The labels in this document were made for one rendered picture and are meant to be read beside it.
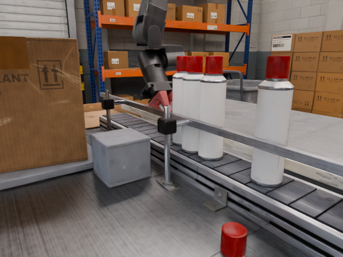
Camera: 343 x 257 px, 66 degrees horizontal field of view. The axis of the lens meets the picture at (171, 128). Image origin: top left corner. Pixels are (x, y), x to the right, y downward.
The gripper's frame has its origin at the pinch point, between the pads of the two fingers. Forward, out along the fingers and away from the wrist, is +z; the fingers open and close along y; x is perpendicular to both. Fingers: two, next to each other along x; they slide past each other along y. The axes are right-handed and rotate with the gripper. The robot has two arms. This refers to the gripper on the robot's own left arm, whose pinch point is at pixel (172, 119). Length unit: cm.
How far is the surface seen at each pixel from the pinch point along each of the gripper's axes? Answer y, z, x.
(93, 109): 4, -36, 61
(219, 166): -2.6, 15.8, -11.8
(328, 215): -2.3, 28.0, -27.4
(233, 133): -4.4, 12.2, -20.3
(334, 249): -5.4, 31.1, -27.9
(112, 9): 122, -253, 197
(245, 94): 174, -56, 105
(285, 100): -1.2, 11.4, -29.2
